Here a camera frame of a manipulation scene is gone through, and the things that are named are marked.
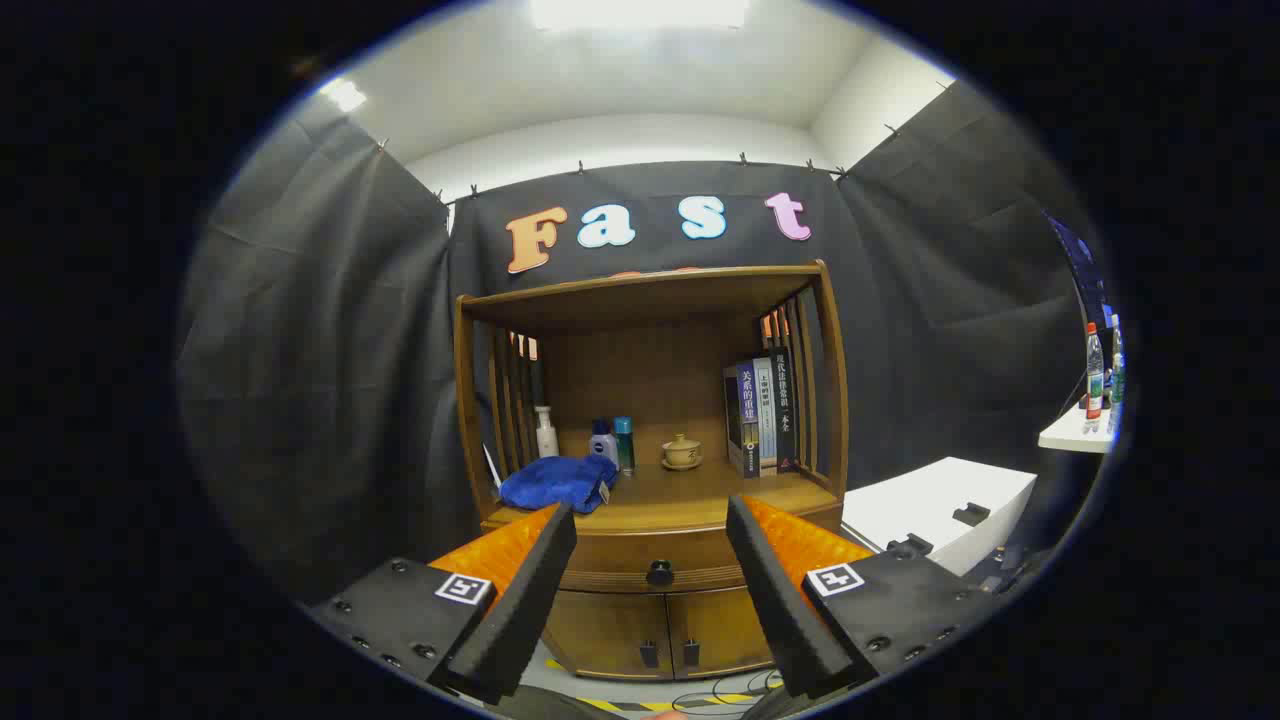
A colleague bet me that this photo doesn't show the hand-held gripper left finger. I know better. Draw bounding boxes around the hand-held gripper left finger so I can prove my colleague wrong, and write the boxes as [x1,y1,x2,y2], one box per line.
[310,502,579,706]

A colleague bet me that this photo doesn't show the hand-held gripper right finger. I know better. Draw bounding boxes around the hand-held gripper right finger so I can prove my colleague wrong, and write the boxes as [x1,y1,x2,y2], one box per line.
[726,494,997,701]

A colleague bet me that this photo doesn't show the wooden drawer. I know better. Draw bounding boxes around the wooden drawer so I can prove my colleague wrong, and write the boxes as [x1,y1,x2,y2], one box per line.
[556,528,749,593]

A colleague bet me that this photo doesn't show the wooden cabinet door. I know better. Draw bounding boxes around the wooden cabinet door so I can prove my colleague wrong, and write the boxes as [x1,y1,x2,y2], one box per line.
[545,590,671,681]
[665,588,776,679]

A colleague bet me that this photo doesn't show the wooden countertop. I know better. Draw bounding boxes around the wooden countertop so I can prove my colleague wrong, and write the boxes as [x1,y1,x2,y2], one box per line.
[483,455,843,536]

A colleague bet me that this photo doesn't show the wooden cabinet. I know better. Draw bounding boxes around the wooden cabinet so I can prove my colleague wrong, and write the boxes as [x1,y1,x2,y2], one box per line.
[453,260,851,683]

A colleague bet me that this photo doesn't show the blue towel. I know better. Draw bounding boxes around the blue towel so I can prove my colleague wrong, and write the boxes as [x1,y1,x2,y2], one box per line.
[498,455,621,515]

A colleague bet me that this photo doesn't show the yellow black hazard tape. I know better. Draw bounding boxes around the yellow black hazard tape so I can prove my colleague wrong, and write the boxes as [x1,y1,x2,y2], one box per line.
[545,658,781,714]

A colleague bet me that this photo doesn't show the white box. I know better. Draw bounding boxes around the white box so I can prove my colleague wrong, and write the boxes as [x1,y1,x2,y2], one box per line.
[840,457,1038,578]

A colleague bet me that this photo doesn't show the dark blue book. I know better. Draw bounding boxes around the dark blue book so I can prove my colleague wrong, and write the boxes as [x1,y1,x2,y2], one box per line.
[723,360,763,479]

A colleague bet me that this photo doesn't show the light grey book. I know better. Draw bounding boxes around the light grey book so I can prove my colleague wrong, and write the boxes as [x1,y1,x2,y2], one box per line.
[753,357,779,471]

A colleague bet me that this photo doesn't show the black book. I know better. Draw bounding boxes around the black book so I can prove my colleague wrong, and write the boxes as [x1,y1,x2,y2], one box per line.
[770,346,799,473]

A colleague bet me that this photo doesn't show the white side table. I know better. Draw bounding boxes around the white side table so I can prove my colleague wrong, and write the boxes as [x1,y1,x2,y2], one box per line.
[1038,400,1116,454]

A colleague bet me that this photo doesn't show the black backdrop cloth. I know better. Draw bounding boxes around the black backdrop cloth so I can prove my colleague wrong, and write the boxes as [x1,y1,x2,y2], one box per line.
[178,80,1101,601]

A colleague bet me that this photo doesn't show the red label water bottle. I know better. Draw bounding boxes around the red label water bottle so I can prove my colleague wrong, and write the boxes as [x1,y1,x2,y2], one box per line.
[1085,322,1105,421]

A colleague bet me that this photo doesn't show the dark blue board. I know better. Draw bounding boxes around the dark blue board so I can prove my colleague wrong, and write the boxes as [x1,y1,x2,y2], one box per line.
[1045,210,1111,331]

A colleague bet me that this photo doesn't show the ceiling light panel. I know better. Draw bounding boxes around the ceiling light panel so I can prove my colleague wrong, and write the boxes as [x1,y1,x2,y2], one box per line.
[528,0,751,31]

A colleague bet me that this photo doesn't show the black floor cables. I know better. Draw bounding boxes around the black floor cables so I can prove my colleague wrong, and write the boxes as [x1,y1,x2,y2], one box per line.
[670,672,786,711]

